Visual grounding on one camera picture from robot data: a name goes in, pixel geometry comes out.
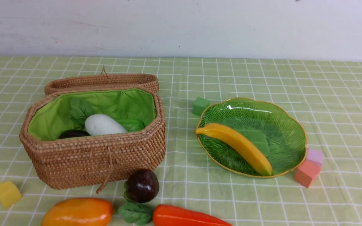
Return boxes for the dark purple mangosteen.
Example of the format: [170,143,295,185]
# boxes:
[124,169,160,203]

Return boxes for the white radish with leaves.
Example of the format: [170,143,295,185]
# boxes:
[69,97,127,136]

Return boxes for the yellow banana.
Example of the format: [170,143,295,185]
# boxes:
[195,123,273,176]

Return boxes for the red carrot with leaves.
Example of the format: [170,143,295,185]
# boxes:
[118,202,231,226]

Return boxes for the long purple eggplant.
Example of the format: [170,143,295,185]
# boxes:
[58,130,90,140]

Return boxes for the orange mango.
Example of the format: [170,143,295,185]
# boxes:
[41,197,114,226]

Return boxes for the green foam cube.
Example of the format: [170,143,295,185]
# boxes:
[192,97,210,116]

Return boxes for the woven rattan basket lid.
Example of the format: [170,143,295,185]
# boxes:
[44,67,159,96]

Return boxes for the green glass leaf plate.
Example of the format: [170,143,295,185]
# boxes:
[195,97,307,179]

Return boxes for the woven rattan basket green lining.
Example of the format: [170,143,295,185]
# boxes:
[19,87,166,190]

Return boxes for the orange foam cube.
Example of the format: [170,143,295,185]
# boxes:
[293,160,321,188]

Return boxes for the pink foam cube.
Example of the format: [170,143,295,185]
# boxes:
[306,148,324,168]

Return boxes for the yellow foam cube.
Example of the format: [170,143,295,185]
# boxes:
[0,180,22,209]

